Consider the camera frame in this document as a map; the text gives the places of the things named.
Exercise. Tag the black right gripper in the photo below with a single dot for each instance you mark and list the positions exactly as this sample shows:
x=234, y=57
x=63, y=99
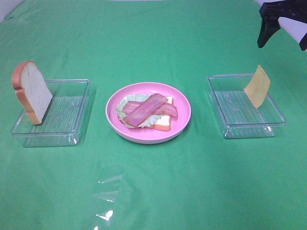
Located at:
x=271, y=11

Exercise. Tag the bacon strip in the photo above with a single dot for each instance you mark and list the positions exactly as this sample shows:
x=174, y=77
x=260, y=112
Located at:
x=165, y=109
x=145, y=109

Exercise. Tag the bread slice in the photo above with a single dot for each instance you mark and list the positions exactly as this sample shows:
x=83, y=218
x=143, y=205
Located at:
x=31, y=90
x=165, y=122

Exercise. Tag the green lettuce leaf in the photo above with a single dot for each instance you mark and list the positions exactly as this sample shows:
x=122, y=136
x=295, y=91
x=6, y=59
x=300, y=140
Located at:
x=148, y=122

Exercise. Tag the yellow cheese slice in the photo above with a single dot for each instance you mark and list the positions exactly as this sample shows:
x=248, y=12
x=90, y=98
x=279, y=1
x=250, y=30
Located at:
x=258, y=87

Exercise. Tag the right clear plastic tray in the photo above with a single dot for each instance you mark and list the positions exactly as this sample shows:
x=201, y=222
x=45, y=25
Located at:
x=236, y=115

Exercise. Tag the clear plastic tray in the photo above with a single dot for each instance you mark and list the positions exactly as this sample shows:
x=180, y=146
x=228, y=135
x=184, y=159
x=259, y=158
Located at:
x=236, y=115
x=65, y=119

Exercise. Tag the green tablecloth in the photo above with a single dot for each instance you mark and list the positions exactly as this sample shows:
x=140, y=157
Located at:
x=197, y=181

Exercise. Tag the pink round plate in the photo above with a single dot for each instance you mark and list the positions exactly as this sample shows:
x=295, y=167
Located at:
x=149, y=135

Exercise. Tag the clear tape patch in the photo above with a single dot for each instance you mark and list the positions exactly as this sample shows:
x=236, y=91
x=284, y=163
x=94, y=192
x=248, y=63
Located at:
x=104, y=195

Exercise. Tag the left clear plastic tray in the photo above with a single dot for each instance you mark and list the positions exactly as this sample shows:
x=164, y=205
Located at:
x=65, y=119

